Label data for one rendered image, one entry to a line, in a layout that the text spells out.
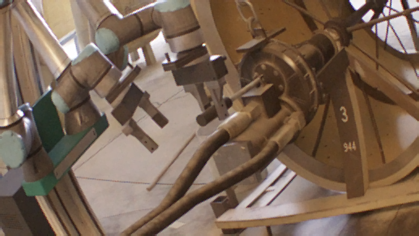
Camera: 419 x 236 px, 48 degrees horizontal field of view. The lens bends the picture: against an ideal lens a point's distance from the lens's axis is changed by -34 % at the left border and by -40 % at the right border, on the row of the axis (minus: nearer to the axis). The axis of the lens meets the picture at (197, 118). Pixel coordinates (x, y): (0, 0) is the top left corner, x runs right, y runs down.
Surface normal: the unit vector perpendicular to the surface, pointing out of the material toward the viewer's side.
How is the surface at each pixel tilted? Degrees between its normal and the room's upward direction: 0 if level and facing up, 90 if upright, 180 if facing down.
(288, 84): 90
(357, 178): 90
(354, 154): 90
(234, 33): 89
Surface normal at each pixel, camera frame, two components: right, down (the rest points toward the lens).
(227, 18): 0.78, 0.03
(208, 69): -0.58, 0.43
